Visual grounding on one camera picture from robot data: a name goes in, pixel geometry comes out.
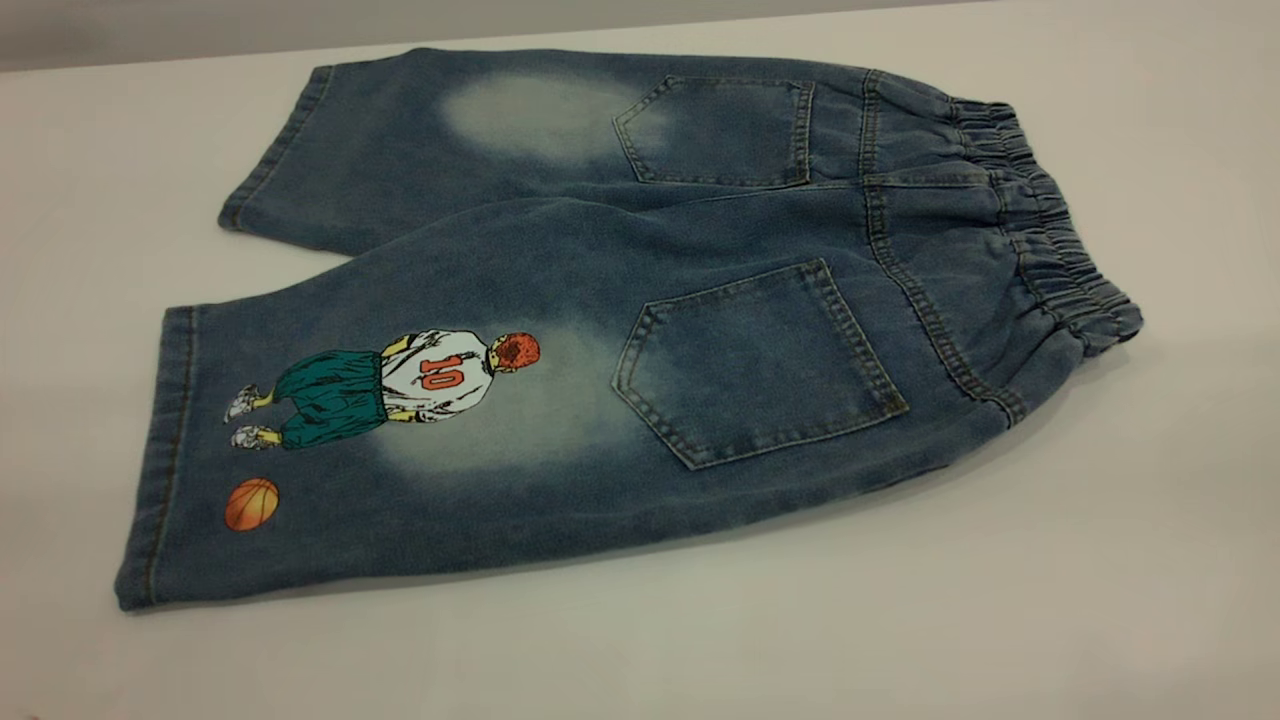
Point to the blue denim shorts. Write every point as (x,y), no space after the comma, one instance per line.
(600,260)

